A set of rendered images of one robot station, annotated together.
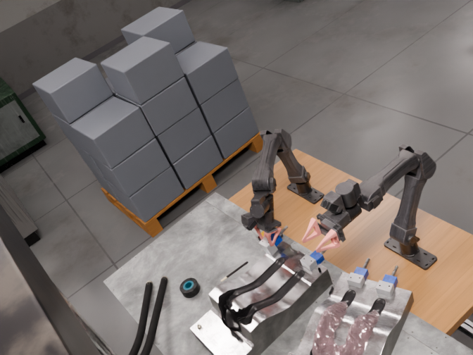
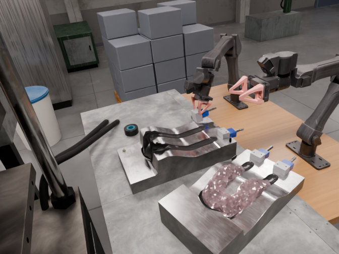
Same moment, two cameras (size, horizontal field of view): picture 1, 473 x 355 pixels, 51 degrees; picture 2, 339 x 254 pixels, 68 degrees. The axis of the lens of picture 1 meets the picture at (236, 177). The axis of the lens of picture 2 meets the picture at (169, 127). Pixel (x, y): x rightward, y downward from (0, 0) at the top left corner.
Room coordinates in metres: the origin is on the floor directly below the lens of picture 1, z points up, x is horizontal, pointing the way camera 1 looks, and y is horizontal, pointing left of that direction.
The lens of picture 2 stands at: (0.29, 0.03, 1.57)
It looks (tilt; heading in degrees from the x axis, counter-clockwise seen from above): 32 degrees down; 5
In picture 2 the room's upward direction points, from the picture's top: 6 degrees counter-clockwise
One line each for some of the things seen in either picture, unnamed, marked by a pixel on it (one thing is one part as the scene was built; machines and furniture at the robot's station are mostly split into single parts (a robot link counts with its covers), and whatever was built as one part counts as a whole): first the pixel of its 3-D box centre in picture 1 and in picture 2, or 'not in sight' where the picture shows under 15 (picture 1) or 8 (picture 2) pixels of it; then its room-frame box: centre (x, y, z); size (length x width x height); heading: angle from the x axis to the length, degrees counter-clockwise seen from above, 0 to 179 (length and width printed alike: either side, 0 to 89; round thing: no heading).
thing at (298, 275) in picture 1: (259, 290); (177, 138); (1.23, 0.09, 0.92); 0.35 x 0.16 x 0.09; 114
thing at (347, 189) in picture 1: (355, 195); (289, 69); (1.14, -0.32, 1.24); 0.12 x 0.09 x 0.12; 111
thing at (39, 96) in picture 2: not in sight; (34, 118); (2.66, 1.75, 0.30); 0.49 x 0.49 x 0.59
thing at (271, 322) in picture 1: (257, 299); (174, 146); (1.23, 0.11, 0.87); 0.50 x 0.26 x 0.14; 114
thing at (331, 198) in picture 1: (332, 210); (265, 71); (1.11, -0.23, 1.25); 0.07 x 0.06 x 0.11; 21
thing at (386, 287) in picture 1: (390, 279); (287, 164); (1.09, -0.35, 0.86); 0.13 x 0.05 x 0.05; 132
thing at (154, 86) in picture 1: (156, 117); (158, 58); (3.54, 0.38, 0.60); 1.20 x 0.80 x 1.19; 115
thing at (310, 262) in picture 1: (318, 256); (232, 132); (1.29, -0.16, 0.89); 0.13 x 0.05 x 0.05; 114
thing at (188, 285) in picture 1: (189, 287); (131, 130); (1.48, 0.37, 0.82); 0.08 x 0.08 x 0.04
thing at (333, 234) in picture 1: (324, 239); (249, 93); (1.07, -0.17, 1.20); 0.09 x 0.07 x 0.07; 111
